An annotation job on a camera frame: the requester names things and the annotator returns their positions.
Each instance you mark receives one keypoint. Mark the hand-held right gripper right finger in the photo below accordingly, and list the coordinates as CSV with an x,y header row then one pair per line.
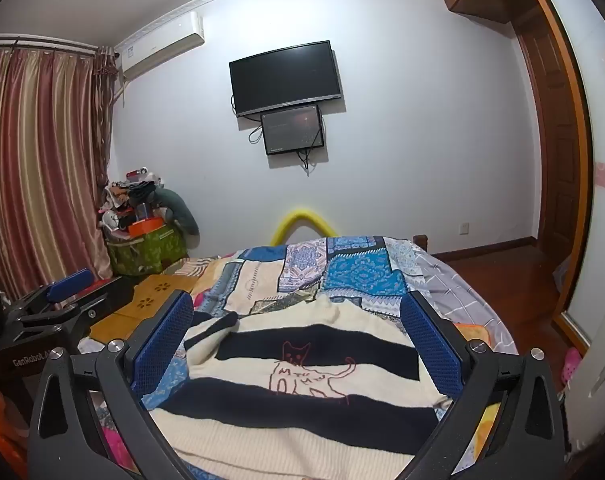
x,y
432,350

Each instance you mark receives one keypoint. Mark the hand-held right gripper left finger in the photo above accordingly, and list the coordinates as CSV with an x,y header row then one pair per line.
x,y
165,340

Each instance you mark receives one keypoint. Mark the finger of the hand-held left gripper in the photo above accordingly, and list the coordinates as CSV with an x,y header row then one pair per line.
x,y
72,284
107,295

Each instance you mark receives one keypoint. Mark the cream navy striped sweater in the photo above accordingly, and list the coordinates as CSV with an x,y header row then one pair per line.
x,y
302,410

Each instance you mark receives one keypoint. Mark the orange yellow fleece blanket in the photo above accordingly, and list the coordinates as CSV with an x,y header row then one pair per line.
x,y
470,332

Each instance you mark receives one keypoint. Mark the grey checked bedsheet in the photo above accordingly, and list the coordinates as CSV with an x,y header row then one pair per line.
x,y
452,285

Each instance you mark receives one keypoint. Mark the orange box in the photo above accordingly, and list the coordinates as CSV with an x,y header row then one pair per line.
x,y
145,226

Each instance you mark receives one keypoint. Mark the orange plastic object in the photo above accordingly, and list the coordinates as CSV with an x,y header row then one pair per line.
x,y
2,435

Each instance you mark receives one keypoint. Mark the pile of assorted clutter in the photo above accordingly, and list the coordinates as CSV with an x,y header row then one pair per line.
x,y
127,195

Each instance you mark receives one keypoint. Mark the grey plush pillow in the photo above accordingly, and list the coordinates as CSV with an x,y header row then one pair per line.
x,y
182,212

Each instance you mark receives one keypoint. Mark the blue patchwork quilt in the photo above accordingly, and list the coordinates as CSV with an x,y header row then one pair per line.
x,y
352,270

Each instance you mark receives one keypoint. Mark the red striped curtain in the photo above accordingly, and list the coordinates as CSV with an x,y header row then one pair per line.
x,y
42,160

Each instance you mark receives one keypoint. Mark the pink slipper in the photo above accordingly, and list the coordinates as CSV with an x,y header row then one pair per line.
x,y
571,365

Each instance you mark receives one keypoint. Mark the yellow foam tube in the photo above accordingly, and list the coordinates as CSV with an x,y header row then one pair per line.
x,y
302,215

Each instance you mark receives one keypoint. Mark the white wardrobe door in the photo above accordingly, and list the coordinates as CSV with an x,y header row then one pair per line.
x,y
602,260

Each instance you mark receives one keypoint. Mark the brown wooden door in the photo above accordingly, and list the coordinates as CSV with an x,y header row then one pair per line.
x,y
552,150

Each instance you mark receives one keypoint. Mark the curtain rod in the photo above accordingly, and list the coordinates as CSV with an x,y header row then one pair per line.
x,y
42,46

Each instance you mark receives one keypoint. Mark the white air conditioner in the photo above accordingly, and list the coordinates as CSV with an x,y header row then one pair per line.
x,y
157,45

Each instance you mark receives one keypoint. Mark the wooden bed post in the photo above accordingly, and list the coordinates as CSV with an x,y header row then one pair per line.
x,y
420,242

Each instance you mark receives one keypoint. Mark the white wall socket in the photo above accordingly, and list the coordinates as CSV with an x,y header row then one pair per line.
x,y
463,228

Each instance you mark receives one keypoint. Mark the small black wall monitor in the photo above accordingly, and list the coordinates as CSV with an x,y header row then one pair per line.
x,y
292,129

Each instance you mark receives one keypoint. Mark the black wall television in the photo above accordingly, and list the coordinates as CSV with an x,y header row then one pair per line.
x,y
286,77

